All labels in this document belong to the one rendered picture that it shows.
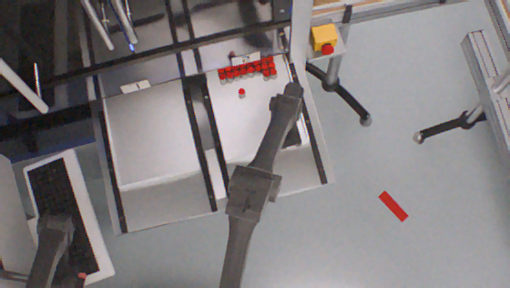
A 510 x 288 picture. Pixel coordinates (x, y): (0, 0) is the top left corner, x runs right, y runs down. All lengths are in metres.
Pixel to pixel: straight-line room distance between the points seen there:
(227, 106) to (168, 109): 0.19
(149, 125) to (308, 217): 1.05
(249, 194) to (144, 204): 0.66
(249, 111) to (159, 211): 0.42
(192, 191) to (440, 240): 1.33
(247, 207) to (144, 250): 1.54
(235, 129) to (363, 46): 1.24
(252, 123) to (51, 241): 0.82
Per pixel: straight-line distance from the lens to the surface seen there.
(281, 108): 1.71
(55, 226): 1.56
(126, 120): 2.09
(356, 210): 2.90
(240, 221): 1.40
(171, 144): 2.05
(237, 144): 2.02
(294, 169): 2.01
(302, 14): 1.78
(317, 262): 2.85
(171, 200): 2.01
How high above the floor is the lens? 2.84
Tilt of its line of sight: 75 degrees down
